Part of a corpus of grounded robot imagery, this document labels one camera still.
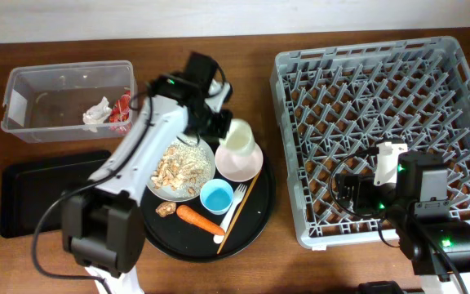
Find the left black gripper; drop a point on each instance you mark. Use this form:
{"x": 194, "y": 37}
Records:
{"x": 225, "y": 118}

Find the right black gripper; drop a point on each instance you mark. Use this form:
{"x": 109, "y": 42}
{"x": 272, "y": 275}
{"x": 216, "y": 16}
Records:
{"x": 363, "y": 183}

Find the cream plastic cup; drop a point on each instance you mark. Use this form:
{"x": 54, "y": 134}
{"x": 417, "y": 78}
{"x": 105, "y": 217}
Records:
{"x": 240, "y": 138}

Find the pink bowl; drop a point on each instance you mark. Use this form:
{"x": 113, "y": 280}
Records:
{"x": 237, "y": 168}

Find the light blue plastic cup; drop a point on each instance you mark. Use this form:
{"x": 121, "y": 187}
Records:
{"x": 216, "y": 196}

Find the red snack wrapper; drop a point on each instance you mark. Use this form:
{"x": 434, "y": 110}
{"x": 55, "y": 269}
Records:
{"x": 120, "y": 113}

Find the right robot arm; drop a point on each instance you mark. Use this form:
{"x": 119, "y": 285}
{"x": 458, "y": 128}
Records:
{"x": 408, "y": 190}

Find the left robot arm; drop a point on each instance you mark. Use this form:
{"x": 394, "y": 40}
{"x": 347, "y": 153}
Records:
{"x": 101, "y": 221}

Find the grey dishwasher rack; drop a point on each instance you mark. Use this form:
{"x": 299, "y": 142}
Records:
{"x": 332, "y": 102}

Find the clear plastic waste bin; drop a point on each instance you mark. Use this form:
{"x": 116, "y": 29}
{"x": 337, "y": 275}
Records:
{"x": 46, "y": 103}

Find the grey plate with food scraps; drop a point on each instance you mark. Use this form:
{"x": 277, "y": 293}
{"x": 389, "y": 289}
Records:
{"x": 185, "y": 167}

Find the white plastic fork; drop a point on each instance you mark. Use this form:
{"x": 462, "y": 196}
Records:
{"x": 237, "y": 199}

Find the orange carrot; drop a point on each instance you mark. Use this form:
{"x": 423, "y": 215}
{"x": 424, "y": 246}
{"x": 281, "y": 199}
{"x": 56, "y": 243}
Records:
{"x": 188, "y": 215}

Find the round black serving tray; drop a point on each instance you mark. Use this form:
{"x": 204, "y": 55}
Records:
{"x": 186, "y": 242}

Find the wooden chopstick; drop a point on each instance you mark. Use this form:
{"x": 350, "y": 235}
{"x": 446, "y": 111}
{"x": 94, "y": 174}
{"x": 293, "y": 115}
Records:
{"x": 238, "y": 212}

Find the brown walnut piece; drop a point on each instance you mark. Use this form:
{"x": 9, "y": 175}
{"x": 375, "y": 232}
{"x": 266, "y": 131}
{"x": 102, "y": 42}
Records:
{"x": 166, "y": 209}

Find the crumpled white tissue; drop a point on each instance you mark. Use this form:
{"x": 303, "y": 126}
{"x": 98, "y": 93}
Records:
{"x": 97, "y": 114}

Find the black rectangular tray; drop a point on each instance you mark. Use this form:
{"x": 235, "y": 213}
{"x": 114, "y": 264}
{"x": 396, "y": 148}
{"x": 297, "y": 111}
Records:
{"x": 28, "y": 189}

